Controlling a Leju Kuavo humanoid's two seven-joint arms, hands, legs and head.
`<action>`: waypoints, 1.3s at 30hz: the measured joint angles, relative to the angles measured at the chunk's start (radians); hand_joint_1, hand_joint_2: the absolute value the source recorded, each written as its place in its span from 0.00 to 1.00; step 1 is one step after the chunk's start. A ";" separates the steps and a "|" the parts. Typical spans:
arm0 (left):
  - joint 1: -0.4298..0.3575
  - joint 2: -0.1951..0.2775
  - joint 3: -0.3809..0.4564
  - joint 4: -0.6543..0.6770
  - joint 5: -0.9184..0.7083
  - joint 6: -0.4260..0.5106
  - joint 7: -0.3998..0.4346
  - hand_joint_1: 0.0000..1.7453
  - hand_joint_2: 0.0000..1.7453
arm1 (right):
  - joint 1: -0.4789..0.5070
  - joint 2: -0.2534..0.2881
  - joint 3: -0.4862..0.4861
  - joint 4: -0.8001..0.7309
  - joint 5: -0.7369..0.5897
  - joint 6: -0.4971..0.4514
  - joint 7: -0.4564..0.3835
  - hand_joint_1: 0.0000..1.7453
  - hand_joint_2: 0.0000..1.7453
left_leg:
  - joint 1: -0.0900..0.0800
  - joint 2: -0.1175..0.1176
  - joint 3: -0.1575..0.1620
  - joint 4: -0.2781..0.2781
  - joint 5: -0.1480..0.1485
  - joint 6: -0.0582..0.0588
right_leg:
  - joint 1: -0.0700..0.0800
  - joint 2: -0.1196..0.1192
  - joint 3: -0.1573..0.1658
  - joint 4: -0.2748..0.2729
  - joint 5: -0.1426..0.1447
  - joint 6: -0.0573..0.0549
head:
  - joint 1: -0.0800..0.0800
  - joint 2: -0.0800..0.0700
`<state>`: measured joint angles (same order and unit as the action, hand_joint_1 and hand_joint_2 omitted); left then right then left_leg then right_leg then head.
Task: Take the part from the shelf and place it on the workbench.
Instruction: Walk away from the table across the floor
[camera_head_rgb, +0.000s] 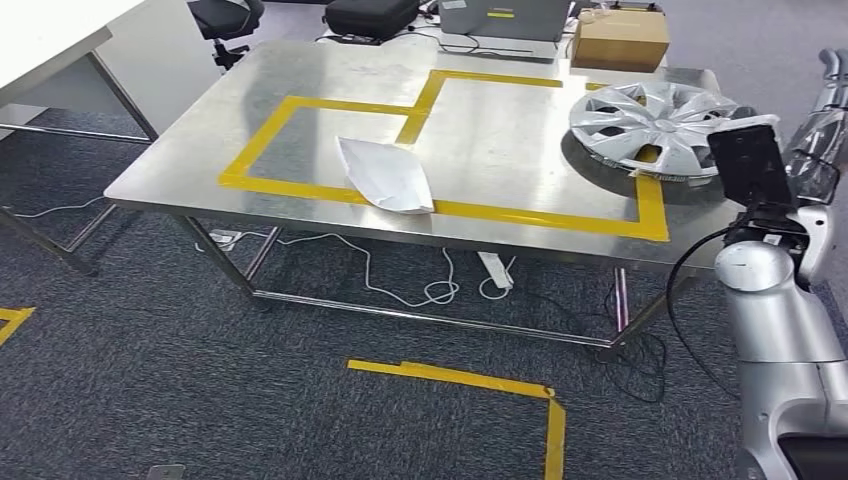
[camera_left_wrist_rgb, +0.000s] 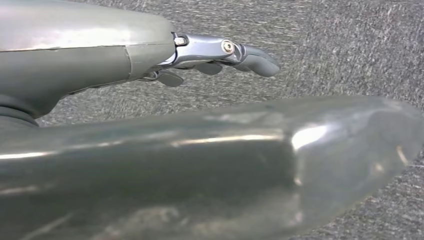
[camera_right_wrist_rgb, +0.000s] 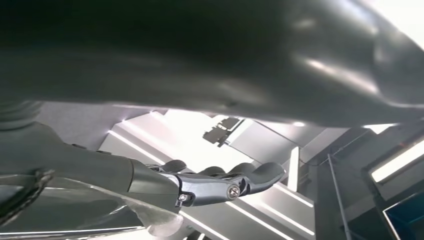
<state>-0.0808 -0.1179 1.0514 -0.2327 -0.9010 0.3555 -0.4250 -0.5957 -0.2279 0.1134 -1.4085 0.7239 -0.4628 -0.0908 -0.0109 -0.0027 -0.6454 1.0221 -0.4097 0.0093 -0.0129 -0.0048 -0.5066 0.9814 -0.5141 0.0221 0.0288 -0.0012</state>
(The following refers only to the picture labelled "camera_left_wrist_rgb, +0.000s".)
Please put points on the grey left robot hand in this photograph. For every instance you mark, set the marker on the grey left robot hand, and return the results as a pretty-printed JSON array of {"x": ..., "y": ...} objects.
[{"x": 82, "y": 46}]

